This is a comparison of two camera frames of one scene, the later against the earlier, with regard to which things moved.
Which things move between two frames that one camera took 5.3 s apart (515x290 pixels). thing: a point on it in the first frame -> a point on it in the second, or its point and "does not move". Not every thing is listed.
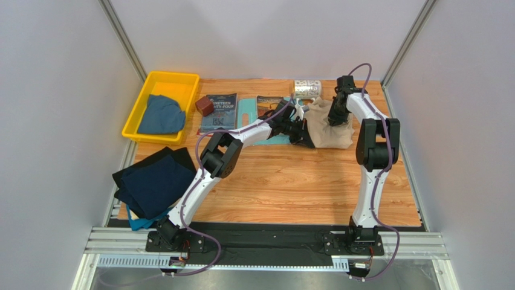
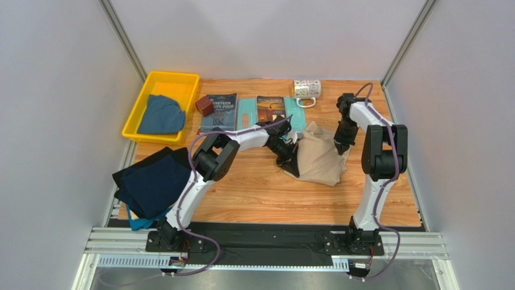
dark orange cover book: (265, 104) does not move
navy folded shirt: (152, 189) does not move
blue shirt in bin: (162, 115) does not move
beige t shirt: (323, 135) -> (319, 161)
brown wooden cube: (205, 106) does not move
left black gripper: (303, 138) -> (289, 162)
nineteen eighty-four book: (223, 115) does not move
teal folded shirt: (142, 223) does not move
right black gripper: (335, 114) -> (344, 139)
